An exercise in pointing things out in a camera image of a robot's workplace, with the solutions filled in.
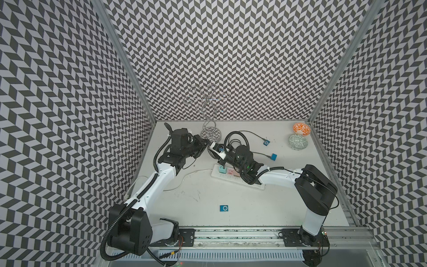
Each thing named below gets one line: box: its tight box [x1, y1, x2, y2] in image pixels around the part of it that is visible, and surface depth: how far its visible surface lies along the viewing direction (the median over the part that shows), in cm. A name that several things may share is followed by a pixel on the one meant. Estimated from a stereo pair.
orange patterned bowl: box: [292, 122, 311, 137], surface depth 111 cm
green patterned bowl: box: [288, 134, 309, 151], surface depth 106 cm
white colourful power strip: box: [210, 163, 266, 190], surface depth 91 cm
